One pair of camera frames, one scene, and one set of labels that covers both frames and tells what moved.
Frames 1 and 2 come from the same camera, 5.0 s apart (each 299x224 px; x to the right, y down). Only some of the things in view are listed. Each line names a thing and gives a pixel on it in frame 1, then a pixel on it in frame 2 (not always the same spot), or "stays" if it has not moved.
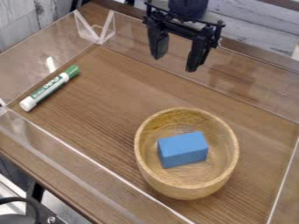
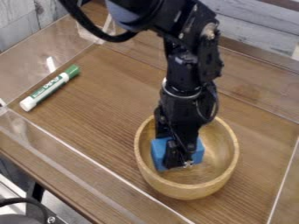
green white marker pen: [29, 102] stays
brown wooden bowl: [186, 150] stays
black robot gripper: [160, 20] -> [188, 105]
